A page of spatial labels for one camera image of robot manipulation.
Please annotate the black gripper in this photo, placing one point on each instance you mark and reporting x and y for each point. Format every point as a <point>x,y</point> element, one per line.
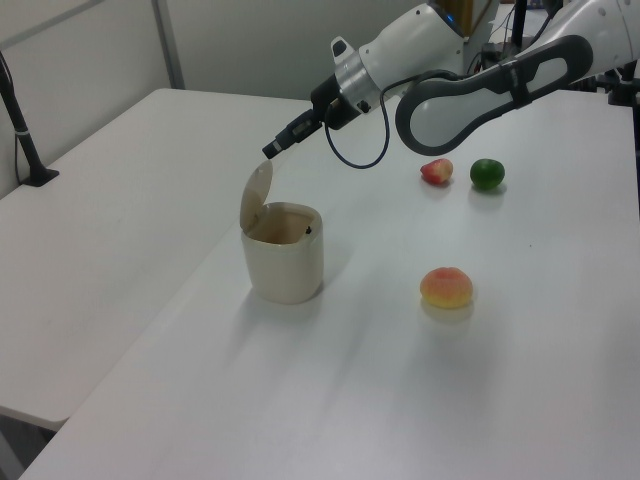
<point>334,102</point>

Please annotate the cream bin lid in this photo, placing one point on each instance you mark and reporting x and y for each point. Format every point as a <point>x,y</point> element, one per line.
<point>256,195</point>

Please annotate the cream garbage bin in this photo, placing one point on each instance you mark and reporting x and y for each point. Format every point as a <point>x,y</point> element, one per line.
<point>285,272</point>

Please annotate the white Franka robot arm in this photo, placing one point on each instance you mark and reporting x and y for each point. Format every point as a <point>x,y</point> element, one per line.
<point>425,50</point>

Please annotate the red toy strawberry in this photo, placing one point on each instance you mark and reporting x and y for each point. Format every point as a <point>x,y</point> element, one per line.
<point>436,172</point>

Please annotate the green lime fruit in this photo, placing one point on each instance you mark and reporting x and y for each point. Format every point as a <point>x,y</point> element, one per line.
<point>487,174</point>

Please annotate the black electronics box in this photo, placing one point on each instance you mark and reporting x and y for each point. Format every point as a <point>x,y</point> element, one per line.
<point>492,54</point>

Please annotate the white side table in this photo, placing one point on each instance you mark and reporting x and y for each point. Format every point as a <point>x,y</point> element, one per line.
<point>100,225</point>

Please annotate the orange pink toy peach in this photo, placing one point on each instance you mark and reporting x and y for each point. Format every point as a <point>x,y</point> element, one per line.
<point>446,287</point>

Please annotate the black tripod clamp stand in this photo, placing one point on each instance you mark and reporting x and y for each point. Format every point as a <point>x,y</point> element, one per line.
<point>622,87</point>

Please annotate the black camera stand pole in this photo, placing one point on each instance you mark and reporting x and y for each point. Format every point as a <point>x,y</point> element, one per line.
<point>25,145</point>

